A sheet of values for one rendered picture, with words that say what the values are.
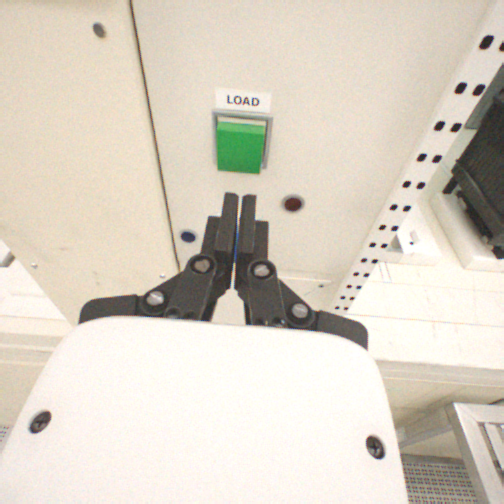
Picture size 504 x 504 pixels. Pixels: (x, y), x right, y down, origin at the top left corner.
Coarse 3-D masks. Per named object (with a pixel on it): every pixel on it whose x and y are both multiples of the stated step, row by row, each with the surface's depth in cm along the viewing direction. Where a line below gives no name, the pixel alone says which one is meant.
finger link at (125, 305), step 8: (112, 296) 11; (120, 296) 11; (128, 296) 11; (136, 296) 11; (88, 304) 11; (96, 304) 11; (104, 304) 11; (112, 304) 11; (120, 304) 11; (128, 304) 11; (136, 304) 11; (80, 312) 11; (88, 312) 11; (96, 312) 11; (104, 312) 11; (112, 312) 11; (120, 312) 11; (128, 312) 11; (136, 312) 11; (80, 320) 11; (88, 320) 11
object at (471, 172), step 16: (496, 96) 54; (496, 112) 54; (480, 128) 58; (496, 128) 54; (480, 144) 58; (496, 144) 54; (464, 160) 62; (480, 160) 57; (496, 160) 54; (464, 176) 61; (480, 176) 57; (496, 176) 53; (448, 192) 69; (464, 192) 65; (480, 192) 56; (496, 192) 53; (480, 208) 56; (496, 208) 53; (480, 224) 62; (496, 224) 52; (496, 240) 53; (496, 256) 58
